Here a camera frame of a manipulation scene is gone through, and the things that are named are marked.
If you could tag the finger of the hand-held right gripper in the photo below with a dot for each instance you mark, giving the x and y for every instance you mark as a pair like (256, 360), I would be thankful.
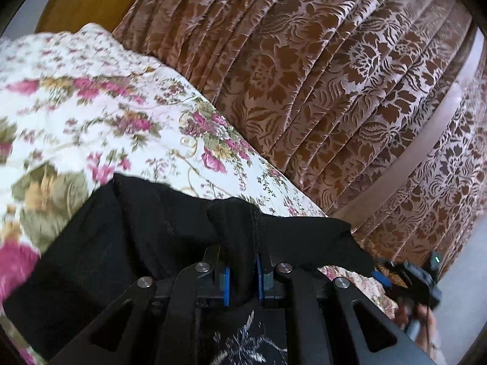
(381, 276)

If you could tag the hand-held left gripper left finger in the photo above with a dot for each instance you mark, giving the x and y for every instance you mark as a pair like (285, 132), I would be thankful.
(226, 286)

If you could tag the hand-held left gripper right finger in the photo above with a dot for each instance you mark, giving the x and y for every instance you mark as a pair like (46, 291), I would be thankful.
(260, 282)

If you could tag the black pants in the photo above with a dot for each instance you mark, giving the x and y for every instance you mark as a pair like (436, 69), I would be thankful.
(152, 216)

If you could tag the person's right hand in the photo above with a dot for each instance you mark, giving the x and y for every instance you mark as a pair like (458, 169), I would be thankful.
(401, 313)

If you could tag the pink curtain tieback band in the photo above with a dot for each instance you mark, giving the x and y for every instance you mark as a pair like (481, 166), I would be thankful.
(418, 152)

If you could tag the brown floral curtain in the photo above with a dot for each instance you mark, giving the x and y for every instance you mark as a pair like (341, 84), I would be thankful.
(304, 83)

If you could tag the floral bedsheet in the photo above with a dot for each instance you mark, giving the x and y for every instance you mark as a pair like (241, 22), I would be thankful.
(95, 121)

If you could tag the wooden headboard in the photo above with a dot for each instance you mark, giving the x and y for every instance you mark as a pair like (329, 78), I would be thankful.
(83, 0)

